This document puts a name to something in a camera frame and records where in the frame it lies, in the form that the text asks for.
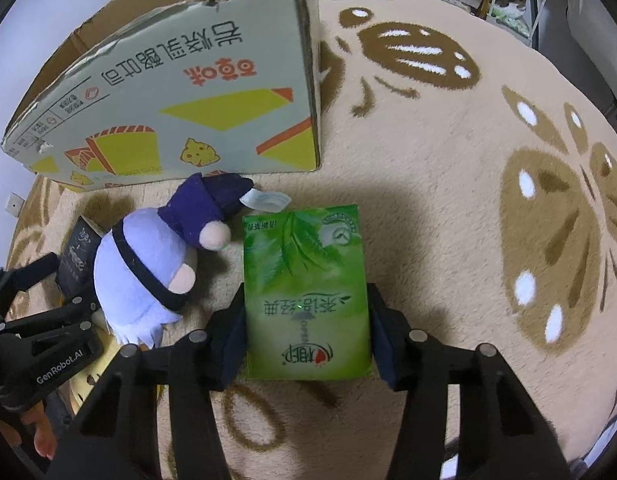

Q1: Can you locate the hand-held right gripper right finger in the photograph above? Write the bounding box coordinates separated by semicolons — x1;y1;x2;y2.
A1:
366;282;574;480

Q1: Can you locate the beige patterned rug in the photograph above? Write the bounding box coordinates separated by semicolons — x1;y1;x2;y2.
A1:
6;0;617;480

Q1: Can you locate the yellow dog plush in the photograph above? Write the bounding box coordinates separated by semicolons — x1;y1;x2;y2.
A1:
63;332;124;406

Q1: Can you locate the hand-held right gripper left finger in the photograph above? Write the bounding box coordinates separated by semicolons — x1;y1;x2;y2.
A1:
46;285;249;480

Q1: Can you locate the person's left hand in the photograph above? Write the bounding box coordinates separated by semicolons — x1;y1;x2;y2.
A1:
18;402;59;461

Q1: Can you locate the purple and white plush doll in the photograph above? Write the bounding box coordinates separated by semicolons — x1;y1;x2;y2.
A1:
92;172;292;351

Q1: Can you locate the green tissue pack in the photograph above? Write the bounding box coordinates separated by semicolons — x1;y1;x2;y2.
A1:
241;204;374;381

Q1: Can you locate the printed cardboard box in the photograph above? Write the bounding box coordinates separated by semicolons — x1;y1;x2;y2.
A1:
0;0;323;193

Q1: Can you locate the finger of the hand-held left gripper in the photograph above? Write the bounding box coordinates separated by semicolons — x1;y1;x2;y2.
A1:
6;296;102;342
0;252;60;312

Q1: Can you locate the black packet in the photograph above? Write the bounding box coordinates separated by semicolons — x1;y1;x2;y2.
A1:
56;215;106;297

